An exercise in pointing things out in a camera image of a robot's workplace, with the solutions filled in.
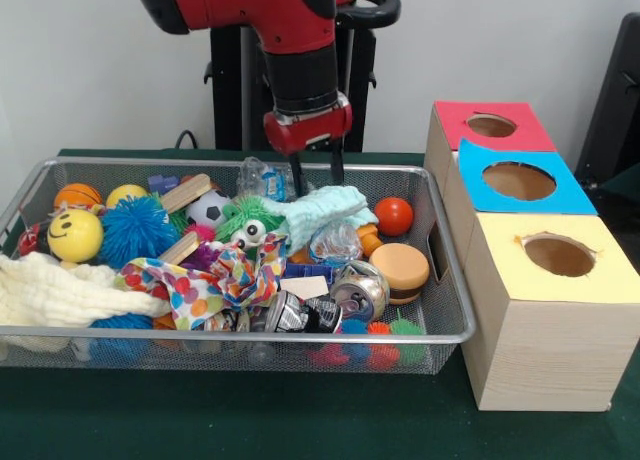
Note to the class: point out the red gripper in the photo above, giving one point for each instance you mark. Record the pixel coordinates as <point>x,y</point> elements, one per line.
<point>310,130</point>

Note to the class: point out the mint green cloth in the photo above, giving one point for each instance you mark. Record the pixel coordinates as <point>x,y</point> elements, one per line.
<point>320,208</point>

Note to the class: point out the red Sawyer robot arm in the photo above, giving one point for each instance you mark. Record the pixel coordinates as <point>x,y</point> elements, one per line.
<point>300,40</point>

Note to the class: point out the shallow clear mesh bin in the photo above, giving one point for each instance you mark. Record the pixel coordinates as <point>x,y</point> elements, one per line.
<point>430,320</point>

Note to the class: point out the wooden box with three holes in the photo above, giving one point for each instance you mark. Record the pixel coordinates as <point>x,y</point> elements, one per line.
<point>540,340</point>

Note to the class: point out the crushed clear plastic bottle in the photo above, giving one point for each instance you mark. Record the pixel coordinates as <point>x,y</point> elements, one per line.
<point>262,180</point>

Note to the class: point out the green furry monster toy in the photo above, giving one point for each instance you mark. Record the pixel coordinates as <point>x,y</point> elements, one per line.
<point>245,218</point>

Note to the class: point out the red ball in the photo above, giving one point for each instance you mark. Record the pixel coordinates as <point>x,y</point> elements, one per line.
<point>394,217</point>

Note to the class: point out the crushed silver can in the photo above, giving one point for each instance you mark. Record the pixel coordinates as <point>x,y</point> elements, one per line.
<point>360,290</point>

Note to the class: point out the toy hamburger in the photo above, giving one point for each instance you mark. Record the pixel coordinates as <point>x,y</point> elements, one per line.
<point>400,270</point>

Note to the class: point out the colourful polka dot cloth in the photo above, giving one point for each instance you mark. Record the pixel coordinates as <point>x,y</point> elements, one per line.
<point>200,285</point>

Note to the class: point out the blue spiky ball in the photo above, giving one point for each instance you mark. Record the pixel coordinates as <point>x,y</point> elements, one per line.
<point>138,230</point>

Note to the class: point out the orange toy basketball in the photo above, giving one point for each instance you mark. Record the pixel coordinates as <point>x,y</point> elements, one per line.
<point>78,195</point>

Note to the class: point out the large yellow ball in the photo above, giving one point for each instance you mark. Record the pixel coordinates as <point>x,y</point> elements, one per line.
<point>75,236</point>

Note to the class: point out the dark green table cloth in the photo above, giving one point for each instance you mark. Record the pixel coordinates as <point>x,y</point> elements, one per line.
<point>250,420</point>

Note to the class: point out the cream yellow cloth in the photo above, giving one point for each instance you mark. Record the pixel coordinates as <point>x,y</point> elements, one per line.
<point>55,290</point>

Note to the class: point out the black stand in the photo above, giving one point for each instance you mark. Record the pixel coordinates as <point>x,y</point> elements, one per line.
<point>615,110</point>

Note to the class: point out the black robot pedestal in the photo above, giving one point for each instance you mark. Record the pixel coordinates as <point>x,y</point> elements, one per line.
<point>240,90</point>

